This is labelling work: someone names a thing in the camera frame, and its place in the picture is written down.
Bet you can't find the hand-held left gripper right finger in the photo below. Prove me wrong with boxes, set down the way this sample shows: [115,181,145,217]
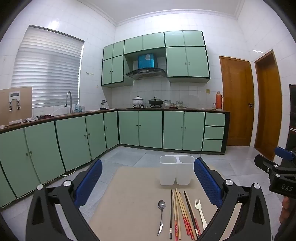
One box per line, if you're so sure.
[194,158,271,241]

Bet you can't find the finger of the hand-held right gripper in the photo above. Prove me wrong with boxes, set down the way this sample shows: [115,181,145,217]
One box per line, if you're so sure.
[254,154,281,174]
[275,146,296,163]

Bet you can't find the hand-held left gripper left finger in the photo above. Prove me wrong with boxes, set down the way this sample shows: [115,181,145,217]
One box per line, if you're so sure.
[26,159,103,241]

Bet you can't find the white handled fork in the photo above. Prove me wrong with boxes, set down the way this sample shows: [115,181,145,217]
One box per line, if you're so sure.
[195,199,208,230]

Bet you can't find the black chopstick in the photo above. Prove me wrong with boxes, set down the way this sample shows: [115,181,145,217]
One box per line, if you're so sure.
[183,191,199,241]
[169,189,173,240]

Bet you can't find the white plastic utensil holder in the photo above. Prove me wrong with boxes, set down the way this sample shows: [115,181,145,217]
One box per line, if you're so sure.
[159,155,195,186]

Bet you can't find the bundle of chopsticks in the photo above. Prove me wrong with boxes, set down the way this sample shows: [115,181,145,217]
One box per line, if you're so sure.
[184,191,201,237]

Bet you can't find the metal spoon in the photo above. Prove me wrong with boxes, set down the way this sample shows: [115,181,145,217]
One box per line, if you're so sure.
[157,200,166,236]

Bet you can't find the dark cabinet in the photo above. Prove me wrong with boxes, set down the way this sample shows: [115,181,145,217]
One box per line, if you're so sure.
[285,84,296,151]

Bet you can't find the wooden door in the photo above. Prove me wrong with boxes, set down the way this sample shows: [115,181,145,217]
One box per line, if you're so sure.
[219,56,255,147]
[254,50,283,161]

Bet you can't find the orange thermos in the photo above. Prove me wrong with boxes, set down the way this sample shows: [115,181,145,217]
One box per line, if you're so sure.
[216,91,224,110]

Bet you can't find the green base cabinets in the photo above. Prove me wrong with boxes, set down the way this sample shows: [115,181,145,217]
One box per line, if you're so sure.
[0,110,230,208]

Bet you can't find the cloths on counter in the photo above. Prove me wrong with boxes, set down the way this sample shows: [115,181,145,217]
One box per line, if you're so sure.
[24,115,55,122]

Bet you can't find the metal kitchen faucet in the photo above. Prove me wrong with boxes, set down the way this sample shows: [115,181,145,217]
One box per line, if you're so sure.
[64,91,73,114]

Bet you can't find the black wok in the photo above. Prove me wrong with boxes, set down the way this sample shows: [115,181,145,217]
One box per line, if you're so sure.
[148,97,164,106]

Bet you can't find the gas stove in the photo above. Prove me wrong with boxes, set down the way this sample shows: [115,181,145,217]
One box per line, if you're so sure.
[133,104,163,109]

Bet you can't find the brown cardboard board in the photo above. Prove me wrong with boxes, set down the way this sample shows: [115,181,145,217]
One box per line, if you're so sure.
[0,87,33,127]

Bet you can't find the white window blind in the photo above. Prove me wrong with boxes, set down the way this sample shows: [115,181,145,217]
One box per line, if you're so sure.
[11,25,85,108]

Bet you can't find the range hood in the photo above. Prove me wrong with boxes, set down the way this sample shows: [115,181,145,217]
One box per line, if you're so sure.
[125,53,167,80]

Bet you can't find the white cable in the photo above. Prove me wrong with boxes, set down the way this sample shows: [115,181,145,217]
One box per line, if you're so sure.
[0,168,77,208]

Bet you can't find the white plastic bracket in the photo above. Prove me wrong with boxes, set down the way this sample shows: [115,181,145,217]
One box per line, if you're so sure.
[9,91,21,111]

